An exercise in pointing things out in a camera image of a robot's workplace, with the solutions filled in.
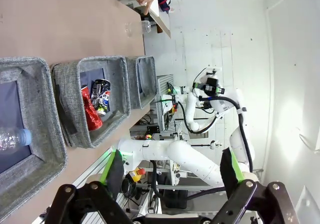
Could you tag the crushed clear bottle pink label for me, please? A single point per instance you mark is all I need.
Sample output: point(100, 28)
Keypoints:
point(12, 140)

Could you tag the black power supply box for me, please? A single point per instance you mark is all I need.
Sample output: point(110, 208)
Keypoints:
point(175, 199)

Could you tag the black round cup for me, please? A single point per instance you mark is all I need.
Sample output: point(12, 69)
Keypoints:
point(128, 187)

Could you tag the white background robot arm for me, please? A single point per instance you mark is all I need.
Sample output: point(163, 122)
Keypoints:
point(190, 109)

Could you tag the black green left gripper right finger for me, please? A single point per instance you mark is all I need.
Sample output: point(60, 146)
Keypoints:
point(228, 169)

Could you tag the yellow red emergency stop button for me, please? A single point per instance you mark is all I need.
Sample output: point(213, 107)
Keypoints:
point(137, 174)

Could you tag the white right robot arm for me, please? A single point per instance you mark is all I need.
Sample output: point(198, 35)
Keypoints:
point(190, 156)

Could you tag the white wrist camera with mount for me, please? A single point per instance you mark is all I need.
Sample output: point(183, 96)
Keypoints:
point(212, 72)

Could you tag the white table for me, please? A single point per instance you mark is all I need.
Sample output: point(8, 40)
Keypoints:
point(160, 17)

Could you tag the clear plastic cup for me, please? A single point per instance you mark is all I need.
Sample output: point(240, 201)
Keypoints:
point(136, 29)

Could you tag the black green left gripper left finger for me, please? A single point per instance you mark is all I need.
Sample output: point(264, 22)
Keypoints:
point(115, 171)

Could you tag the crushed red drink can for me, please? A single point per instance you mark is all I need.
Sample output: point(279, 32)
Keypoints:
point(91, 109)

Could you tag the crushed black Pepsi can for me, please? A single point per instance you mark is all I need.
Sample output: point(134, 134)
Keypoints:
point(102, 94)

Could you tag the grey fabric basket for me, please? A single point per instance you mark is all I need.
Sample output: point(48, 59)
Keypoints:
point(42, 109)
point(67, 96)
point(132, 84)

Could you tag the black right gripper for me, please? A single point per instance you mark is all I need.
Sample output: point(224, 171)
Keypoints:
point(210, 86)

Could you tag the aluminium slotted mounting plate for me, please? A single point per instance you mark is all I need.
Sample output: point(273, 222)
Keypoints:
point(163, 96)
point(87, 169)

